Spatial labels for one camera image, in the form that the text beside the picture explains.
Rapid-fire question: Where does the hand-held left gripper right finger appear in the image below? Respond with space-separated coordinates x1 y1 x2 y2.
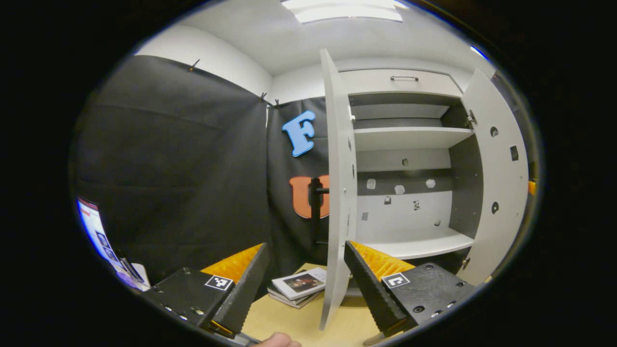
344 240 478 336

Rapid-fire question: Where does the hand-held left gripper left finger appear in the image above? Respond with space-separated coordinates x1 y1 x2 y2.
144 242 270 336

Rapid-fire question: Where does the white cabinet door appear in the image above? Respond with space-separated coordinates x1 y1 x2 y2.
456 68 530 286
319 48 358 332

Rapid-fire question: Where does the white and grey cabinet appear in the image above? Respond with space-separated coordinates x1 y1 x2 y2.
337 67 485 294

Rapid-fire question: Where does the white cabinet drawer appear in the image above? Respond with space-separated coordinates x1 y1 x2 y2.
339 68 464 98

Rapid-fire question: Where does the thin grey book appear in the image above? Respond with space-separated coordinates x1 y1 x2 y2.
267 287 322 309

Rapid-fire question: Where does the book with dark cover picture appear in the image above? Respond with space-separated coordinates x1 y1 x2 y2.
271 267 327 301

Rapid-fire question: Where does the black backdrop cloth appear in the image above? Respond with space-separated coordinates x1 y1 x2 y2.
71 54 333 290

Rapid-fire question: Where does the computer monitor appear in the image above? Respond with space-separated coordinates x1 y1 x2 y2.
76 197 127 285

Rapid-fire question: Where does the large ceiling light panel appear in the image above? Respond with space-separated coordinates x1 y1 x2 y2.
281 0 403 24

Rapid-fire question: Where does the black door handle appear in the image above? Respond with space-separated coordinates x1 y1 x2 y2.
308 177 331 247

